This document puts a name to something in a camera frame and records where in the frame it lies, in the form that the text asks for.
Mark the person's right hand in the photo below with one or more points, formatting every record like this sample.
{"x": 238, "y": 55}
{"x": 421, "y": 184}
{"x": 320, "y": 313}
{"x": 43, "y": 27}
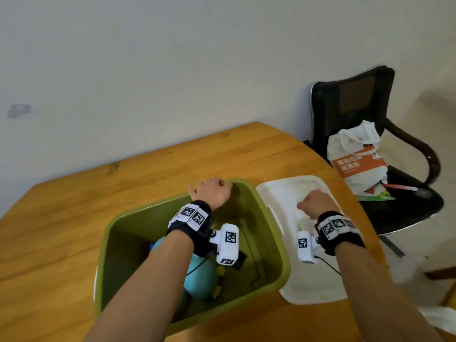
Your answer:
{"x": 319, "y": 204}

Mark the white plastic bag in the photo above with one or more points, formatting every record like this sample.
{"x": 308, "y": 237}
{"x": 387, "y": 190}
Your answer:
{"x": 440, "y": 316}

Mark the black office chair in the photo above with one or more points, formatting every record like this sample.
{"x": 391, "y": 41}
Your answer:
{"x": 402, "y": 206}

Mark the black marker wristband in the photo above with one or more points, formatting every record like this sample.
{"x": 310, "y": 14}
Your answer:
{"x": 194, "y": 224}
{"x": 338, "y": 231}

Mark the person's right forearm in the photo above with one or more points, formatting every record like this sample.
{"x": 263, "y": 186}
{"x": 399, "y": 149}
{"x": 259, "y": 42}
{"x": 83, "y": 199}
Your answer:
{"x": 374, "y": 295}

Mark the person's right thumb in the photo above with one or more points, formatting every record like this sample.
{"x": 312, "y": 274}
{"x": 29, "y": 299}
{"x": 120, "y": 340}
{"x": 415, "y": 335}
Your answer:
{"x": 302, "y": 205}

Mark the person's left forearm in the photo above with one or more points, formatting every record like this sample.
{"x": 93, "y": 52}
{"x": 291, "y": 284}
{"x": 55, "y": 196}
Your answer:
{"x": 149, "y": 292}

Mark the person's left thumb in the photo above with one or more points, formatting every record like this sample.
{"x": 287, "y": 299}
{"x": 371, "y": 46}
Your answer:
{"x": 192, "y": 192}

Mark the white plastic bin lid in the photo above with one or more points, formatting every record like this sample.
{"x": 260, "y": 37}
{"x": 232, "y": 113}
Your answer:
{"x": 285, "y": 195}

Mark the teal round toy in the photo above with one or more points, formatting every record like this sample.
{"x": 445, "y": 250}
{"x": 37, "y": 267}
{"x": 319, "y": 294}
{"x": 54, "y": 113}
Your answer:
{"x": 201, "y": 281}

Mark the green plastic storage bin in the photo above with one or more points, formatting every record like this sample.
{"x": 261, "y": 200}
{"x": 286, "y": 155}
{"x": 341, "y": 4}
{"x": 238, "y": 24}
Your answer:
{"x": 263, "y": 245}

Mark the green flat packet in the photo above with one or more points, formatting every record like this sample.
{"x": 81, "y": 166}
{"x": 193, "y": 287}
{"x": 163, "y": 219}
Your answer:
{"x": 379, "y": 196}

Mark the pink stick tool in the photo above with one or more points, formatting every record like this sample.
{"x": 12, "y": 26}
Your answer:
{"x": 406, "y": 188}

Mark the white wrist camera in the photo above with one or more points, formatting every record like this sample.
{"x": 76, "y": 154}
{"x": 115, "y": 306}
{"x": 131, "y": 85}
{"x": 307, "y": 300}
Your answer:
{"x": 228, "y": 245}
{"x": 306, "y": 247}

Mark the person's left hand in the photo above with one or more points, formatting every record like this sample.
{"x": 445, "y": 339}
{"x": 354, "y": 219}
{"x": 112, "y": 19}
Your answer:
{"x": 213, "y": 192}

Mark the white and orange bag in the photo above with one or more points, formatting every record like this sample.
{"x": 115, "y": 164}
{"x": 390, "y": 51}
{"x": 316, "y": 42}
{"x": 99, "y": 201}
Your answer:
{"x": 359, "y": 163}

